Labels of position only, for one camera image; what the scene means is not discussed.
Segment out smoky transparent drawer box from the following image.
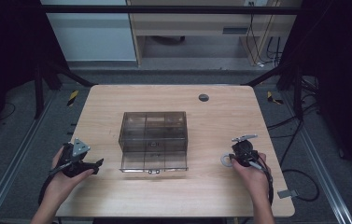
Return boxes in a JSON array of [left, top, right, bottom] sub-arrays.
[[118, 111, 189, 154]]

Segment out silver floor rail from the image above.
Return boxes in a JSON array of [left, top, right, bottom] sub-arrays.
[[279, 90, 352, 224], [0, 92, 58, 224]]

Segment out black metal stand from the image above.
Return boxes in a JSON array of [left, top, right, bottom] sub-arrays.
[[242, 61, 305, 121], [33, 60, 96, 119]]

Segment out black horizontal frame bar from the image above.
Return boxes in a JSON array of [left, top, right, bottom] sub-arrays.
[[38, 4, 303, 15]]

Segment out light wooden desk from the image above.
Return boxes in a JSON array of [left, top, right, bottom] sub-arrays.
[[126, 0, 303, 67]]

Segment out person's right hand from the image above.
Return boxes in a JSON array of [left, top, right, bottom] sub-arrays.
[[232, 153, 271, 204]]

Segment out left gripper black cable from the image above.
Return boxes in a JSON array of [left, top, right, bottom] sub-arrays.
[[37, 163, 73, 207]]

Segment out white cabinet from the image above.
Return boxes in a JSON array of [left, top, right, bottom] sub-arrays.
[[39, 0, 137, 63]]

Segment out grey clip on table edge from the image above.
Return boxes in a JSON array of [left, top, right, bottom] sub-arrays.
[[276, 189, 299, 200]]

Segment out dark curtain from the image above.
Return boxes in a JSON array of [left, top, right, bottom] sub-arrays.
[[278, 0, 352, 189], [0, 0, 69, 150]]

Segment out yellow black striped floor tape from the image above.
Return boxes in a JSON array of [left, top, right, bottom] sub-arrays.
[[266, 91, 285, 105]]

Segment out black floor cables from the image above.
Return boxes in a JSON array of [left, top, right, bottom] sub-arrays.
[[266, 76, 321, 203]]

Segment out person's left hand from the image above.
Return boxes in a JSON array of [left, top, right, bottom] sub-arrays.
[[47, 146, 95, 204]]

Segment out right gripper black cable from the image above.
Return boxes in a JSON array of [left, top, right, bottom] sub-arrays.
[[248, 159, 275, 206]]

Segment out yellow-handled tool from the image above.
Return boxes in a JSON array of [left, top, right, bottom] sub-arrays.
[[66, 90, 80, 107]]

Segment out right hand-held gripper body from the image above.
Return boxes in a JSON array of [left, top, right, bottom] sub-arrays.
[[231, 133, 259, 167]]

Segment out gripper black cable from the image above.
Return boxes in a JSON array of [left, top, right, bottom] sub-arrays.
[[37, 163, 73, 207], [248, 159, 275, 206]]

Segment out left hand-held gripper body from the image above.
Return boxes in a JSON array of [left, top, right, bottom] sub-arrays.
[[61, 137, 92, 178]]

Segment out thin black floor cable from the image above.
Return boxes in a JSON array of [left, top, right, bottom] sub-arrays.
[[0, 102, 17, 123]]

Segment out hanging black desk cables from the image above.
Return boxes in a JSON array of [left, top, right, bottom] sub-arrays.
[[246, 2, 282, 68]]

